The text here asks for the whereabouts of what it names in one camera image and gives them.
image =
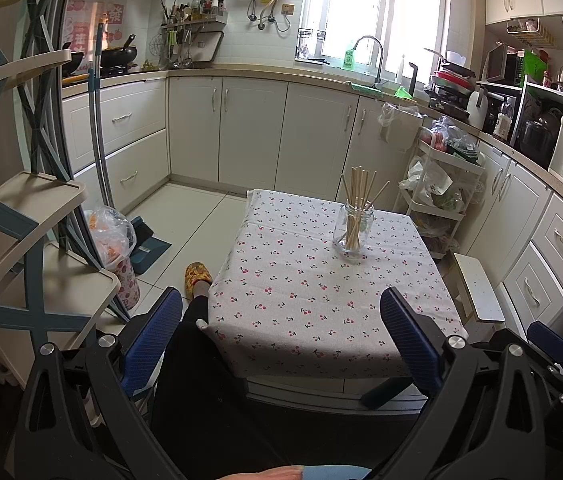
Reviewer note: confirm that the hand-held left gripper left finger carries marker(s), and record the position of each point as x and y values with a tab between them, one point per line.
154	335

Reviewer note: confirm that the plastic bag with contents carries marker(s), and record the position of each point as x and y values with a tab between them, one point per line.
121	280

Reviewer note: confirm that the beige countertop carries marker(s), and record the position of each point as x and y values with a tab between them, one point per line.
261	72

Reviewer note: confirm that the blue and beige shelf unit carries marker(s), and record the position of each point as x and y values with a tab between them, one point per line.
36	195

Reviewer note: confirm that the yellow slipper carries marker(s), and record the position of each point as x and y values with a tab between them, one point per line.
197	275

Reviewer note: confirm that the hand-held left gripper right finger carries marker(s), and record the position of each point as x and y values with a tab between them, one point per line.
409	340

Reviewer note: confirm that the hanging beige trash bin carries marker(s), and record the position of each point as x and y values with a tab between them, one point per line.
399	127

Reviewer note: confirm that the stack of pans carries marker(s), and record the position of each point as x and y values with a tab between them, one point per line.
454	87

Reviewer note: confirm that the cherry print tablecloth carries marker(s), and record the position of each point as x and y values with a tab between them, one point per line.
311	285

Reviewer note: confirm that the white countertop shelf rack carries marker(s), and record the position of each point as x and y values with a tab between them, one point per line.
524	105

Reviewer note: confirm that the green dish soap bottle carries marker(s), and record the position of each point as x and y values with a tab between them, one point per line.
349	57

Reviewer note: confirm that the bag of green vegetables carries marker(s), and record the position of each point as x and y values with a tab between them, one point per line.
449	200

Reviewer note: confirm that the wall utensil rack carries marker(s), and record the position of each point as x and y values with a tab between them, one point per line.
191	22

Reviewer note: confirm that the clear plastic bottle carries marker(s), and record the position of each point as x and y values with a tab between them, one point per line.
504	117

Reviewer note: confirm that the light blue cloth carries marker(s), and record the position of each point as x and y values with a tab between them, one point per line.
336	472

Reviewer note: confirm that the black wok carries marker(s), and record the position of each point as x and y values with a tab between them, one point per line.
74	60
119	55

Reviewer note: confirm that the curved sink faucet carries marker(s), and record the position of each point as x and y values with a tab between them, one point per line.
379	60

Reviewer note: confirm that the white jug kettle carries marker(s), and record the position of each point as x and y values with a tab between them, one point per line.
476	105

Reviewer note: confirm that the black rice cooker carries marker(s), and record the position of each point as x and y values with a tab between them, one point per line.
536	135

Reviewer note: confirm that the pink wall poster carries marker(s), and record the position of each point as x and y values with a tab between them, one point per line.
91	20

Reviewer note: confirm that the kitchen window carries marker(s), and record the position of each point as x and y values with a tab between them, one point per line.
376	5

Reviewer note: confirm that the water heater pipes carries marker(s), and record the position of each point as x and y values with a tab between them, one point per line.
266	5

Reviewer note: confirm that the microwave oven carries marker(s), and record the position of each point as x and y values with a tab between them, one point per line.
499	65

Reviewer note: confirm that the white rolling cart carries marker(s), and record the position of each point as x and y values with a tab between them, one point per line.
454	160

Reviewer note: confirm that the dark teal dustpan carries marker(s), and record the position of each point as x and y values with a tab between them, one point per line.
146	247

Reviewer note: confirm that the wall socket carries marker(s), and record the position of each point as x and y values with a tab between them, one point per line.
287	8

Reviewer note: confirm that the person's left hand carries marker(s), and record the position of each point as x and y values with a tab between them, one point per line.
261	473

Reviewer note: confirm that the white step stool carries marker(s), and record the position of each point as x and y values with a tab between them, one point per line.
479	290

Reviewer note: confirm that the beige cutting board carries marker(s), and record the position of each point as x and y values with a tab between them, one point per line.
209	47

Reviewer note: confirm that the white plastic bag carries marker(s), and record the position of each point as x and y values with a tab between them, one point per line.
424	177

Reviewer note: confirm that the clear glass jar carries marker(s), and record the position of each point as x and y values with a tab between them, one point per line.
354	240

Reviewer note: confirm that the gas stove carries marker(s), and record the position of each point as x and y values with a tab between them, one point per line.
121	67

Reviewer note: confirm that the groceries in clear bags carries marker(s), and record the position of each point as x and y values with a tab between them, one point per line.
449	137

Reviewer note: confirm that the person's leg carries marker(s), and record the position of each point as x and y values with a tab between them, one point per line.
201	385

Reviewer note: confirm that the bunch of wooden chopsticks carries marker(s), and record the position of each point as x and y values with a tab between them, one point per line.
359	190

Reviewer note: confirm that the green plastic cup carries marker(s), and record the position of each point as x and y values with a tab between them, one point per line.
404	92

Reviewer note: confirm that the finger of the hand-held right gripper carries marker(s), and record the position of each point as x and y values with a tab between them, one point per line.
549	341

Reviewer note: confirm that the white base cabinets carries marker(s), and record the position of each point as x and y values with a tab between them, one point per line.
251	130

